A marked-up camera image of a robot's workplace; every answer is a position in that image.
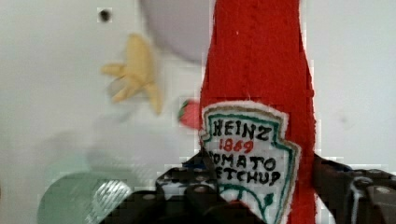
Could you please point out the round lilac plate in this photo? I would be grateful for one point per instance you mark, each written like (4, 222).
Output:
(183, 26)

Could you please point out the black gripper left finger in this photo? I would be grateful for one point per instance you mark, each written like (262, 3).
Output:
(188, 194)

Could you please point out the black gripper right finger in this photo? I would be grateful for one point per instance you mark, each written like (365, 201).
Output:
(355, 196)

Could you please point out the red plush ketchup bottle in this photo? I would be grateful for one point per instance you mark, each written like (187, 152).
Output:
(257, 114)

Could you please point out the light green cup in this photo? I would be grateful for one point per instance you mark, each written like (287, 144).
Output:
(81, 198)

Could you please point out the red toy strawberry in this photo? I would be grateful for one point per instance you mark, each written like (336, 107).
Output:
(189, 114)

